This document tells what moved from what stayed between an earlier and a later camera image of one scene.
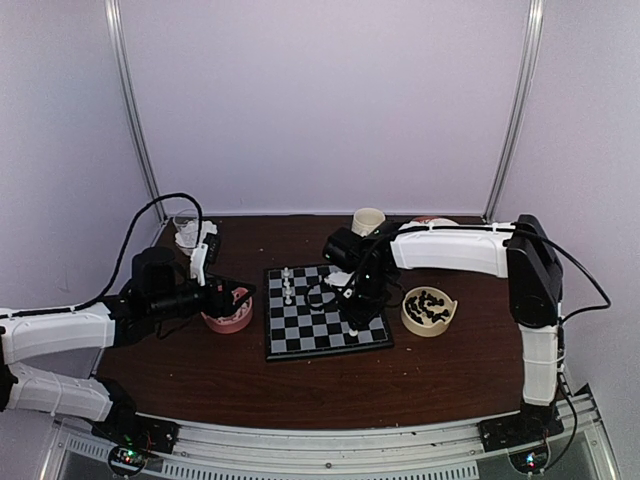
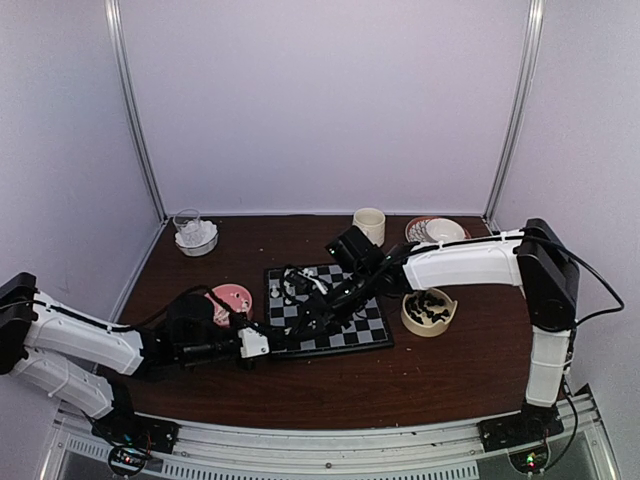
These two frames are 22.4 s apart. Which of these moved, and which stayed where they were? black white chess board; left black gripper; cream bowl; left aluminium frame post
Moved: left black gripper
Stayed: cream bowl; black white chess board; left aluminium frame post
